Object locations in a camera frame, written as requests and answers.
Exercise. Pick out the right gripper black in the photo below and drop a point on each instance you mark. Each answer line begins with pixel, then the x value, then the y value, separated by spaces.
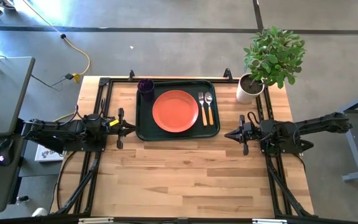
pixel 244 137

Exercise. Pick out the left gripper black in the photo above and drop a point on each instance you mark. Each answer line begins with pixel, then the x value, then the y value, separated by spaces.
pixel 120 129

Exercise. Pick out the purple plastic cup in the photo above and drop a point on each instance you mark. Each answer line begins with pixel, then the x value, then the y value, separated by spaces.
pixel 146 88

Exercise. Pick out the orange plastic plate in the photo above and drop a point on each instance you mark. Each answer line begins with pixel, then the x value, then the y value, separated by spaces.
pixel 175 111

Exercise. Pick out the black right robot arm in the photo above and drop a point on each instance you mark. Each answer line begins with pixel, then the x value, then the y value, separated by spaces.
pixel 303 130

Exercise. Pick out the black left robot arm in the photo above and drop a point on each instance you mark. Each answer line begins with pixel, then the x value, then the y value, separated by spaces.
pixel 64 132

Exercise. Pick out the dark green plastic tray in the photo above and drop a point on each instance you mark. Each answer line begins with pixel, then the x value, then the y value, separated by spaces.
pixel 146 124

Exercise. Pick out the white plant pot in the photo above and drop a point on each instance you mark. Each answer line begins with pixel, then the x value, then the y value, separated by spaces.
pixel 244 95

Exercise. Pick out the white printed box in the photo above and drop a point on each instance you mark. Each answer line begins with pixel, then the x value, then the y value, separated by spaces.
pixel 47 154

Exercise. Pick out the green leafy plant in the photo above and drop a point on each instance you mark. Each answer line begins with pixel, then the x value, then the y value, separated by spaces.
pixel 273 56

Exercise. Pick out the grey metal table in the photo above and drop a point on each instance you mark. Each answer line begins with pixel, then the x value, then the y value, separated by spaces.
pixel 356 149

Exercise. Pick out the white round object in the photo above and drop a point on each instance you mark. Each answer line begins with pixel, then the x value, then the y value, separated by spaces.
pixel 39 212

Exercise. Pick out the black computer mouse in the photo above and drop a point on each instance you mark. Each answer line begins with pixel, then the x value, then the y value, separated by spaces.
pixel 5 152

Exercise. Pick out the black caster wheel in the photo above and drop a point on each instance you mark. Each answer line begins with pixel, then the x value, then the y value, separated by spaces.
pixel 22 199

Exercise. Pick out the grey desk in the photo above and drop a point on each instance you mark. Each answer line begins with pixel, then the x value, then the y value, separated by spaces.
pixel 2 96

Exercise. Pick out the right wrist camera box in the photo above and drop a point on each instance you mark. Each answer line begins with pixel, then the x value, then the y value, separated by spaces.
pixel 251 128

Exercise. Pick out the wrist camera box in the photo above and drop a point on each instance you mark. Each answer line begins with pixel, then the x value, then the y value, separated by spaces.
pixel 251 128
pixel 106 124

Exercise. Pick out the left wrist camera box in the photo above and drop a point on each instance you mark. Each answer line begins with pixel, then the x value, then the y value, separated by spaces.
pixel 106 124

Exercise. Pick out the black aluminium table frame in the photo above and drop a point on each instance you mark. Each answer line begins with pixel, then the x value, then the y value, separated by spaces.
pixel 273 174

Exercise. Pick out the silver metal bracket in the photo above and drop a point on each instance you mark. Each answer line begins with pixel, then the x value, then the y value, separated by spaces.
pixel 95 221
pixel 269 221

